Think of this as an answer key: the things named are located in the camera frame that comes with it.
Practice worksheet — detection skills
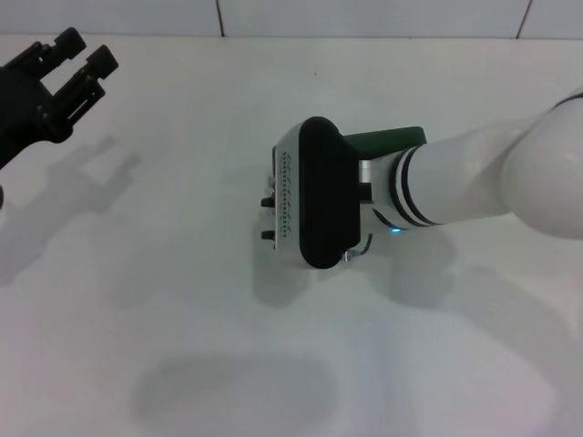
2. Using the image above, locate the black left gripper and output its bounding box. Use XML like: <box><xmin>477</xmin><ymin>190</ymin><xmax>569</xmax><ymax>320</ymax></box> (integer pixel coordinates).
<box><xmin>0</xmin><ymin>26</ymin><xmax>120</xmax><ymax>170</ymax></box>

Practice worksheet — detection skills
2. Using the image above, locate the green glasses case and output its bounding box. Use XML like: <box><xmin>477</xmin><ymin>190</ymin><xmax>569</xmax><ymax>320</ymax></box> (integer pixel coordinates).
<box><xmin>343</xmin><ymin>126</ymin><xmax>429</xmax><ymax>160</ymax></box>

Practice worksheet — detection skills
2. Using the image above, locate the right gripper cable with plug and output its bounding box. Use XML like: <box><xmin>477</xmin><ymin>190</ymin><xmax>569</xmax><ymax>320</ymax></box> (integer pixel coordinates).
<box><xmin>342</xmin><ymin>232</ymin><xmax>374</xmax><ymax>264</ymax></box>

